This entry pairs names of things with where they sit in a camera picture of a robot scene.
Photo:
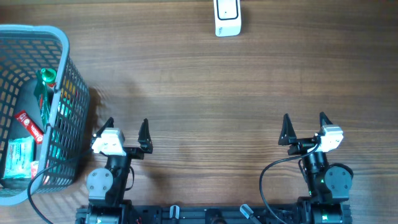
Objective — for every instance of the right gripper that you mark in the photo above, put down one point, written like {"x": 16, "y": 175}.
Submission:
{"x": 288, "y": 135}

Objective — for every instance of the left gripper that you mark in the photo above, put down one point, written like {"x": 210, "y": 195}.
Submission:
{"x": 144, "y": 140}

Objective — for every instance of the red Nescafe stick sachet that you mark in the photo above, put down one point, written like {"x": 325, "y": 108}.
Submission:
{"x": 30, "y": 126}

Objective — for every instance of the green 3M gloves packet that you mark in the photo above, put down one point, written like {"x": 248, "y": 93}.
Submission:
{"x": 42, "y": 96}

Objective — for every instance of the yellow bottle green cap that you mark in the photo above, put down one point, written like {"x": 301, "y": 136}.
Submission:
{"x": 49, "y": 76}

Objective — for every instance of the red white small box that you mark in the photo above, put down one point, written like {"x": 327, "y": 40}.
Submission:
{"x": 34, "y": 165}

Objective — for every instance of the teal wet wipes pack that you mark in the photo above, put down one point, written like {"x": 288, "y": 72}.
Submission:
{"x": 20, "y": 153}

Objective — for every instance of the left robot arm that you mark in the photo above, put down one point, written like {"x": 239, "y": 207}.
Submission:
{"x": 107, "y": 185}

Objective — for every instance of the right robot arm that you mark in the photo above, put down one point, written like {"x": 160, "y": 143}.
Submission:
{"x": 328, "y": 184}

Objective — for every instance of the white barcode scanner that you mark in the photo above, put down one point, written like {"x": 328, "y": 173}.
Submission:
{"x": 228, "y": 20}

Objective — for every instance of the grey plastic mesh basket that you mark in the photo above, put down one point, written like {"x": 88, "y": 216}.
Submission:
{"x": 24, "y": 50}

